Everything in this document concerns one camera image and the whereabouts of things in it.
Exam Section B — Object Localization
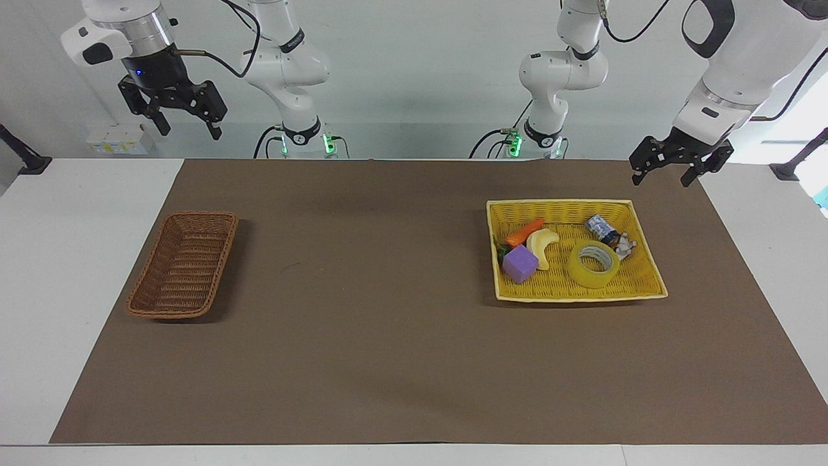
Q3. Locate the orange toy carrot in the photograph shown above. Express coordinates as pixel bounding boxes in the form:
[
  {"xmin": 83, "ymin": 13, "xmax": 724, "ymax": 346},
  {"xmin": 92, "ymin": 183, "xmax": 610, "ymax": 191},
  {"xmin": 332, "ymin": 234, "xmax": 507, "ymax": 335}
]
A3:
[{"xmin": 494, "ymin": 217, "xmax": 546, "ymax": 266}]

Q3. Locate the blue battery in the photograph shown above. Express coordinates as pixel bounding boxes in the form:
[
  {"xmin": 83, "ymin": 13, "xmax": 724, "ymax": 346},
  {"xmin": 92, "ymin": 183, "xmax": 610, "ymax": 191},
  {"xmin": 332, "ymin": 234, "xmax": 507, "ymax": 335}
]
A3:
[{"xmin": 585, "ymin": 214, "xmax": 622, "ymax": 246}]

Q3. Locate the black cable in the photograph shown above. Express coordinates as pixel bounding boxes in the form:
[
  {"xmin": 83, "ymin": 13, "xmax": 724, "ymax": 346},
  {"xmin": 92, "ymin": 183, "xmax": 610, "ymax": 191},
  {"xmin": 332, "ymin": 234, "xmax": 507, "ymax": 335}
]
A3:
[
  {"xmin": 470, "ymin": 99, "xmax": 534, "ymax": 160},
  {"xmin": 173, "ymin": 0, "xmax": 262, "ymax": 80},
  {"xmin": 600, "ymin": 0, "xmax": 672, "ymax": 45},
  {"xmin": 750, "ymin": 47, "xmax": 828, "ymax": 123},
  {"xmin": 252, "ymin": 124, "xmax": 286, "ymax": 160}
]

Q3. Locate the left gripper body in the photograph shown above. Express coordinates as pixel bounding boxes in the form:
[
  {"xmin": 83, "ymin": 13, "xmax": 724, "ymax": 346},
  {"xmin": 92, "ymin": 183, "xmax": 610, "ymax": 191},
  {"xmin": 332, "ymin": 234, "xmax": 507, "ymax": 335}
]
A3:
[{"xmin": 662, "ymin": 126, "xmax": 735, "ymax": 157}]

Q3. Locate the brown wicker basket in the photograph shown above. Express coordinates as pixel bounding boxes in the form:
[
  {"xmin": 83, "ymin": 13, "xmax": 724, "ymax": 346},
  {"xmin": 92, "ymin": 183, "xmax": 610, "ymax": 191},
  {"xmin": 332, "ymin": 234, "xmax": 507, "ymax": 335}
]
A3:
[{"xmin": 126, "ymin": 211, "xmax": 239, "ymax": 320}]

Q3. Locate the yellow woven basket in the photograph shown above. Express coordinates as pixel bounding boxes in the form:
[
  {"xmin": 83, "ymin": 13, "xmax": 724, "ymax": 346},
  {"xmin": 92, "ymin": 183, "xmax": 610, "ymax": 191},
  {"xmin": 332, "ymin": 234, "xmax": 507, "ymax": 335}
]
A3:
[{"xmin": 486, "ymin": 199, "xmax": 669, "ymax": 304}]

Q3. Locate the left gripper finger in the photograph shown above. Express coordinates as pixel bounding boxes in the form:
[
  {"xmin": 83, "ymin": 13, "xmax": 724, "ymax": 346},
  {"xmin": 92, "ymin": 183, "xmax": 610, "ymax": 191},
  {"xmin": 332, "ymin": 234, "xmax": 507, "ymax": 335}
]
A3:
[
  {"xmin": 680, "ymin": 147, "xmax": 735, "ymax": 189},
  {"xmin": 629, "ymin": 136, "xmax": 687, "ymax": 187}
]

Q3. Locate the purple cube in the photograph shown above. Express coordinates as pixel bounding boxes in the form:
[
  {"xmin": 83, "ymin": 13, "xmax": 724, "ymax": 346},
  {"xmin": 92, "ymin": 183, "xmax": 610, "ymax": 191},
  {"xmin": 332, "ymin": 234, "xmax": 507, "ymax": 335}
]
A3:
[{"xmin": 502, "ymin": 243, "xmax": 540, "ymax": 285}]

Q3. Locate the black stand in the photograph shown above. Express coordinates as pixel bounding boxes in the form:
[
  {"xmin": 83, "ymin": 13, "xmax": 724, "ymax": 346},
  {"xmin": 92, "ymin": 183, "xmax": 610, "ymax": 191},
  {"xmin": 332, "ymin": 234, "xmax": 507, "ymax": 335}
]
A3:
[
  {"xmin": 769, "ymin": 127, "xmax": 828, "ymax": 181},
  {"xmin": 0, "ymin": 123, "xmax": 53, "ymax": 176}
]

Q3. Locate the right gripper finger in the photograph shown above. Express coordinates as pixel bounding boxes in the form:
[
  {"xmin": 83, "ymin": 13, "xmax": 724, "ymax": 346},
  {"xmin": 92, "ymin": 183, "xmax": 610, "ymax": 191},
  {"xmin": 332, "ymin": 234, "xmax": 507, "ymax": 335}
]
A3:
[
  {"xmin": 118, "ymin": 76, "xmax": 172, "ymax": 137},
  {"xmin": 169, "ymin": 80, "xmax": 229, "ymax": 141}
]

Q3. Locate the yellow tape roll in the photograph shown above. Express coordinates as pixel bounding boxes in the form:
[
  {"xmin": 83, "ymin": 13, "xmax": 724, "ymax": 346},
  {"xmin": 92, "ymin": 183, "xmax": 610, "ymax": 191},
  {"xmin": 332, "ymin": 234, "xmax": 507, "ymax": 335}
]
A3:
[{"xmin": 567, "ymin": 239, "xmax": 621, "ymax": 290}]

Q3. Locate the pale yellow toy banana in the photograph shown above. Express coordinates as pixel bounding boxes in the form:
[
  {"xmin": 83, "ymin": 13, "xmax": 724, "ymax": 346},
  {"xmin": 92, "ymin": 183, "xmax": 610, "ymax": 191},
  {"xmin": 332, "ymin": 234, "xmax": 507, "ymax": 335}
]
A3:
[{"xmin": 525, "ymin": 227, "xmax": 561, "ymax": 271}]

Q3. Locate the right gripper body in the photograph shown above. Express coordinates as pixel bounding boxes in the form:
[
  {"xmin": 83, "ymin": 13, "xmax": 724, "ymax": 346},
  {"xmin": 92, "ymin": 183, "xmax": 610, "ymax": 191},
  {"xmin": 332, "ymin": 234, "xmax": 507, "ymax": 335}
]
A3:
[{"xmin": 121, "ymin": 43, "xmax": 202, "ymax": 105}]

